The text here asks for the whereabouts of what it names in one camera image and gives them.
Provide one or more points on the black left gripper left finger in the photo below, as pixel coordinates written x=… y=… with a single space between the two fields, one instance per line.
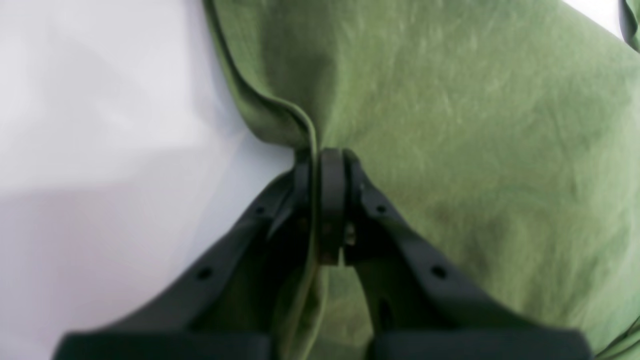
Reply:
x=222 y=307

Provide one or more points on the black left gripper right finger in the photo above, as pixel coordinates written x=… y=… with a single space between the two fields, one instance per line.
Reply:
x=422 y=307

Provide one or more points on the green T-shirt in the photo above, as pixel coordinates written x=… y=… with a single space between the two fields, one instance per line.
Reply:
x=506 y=132

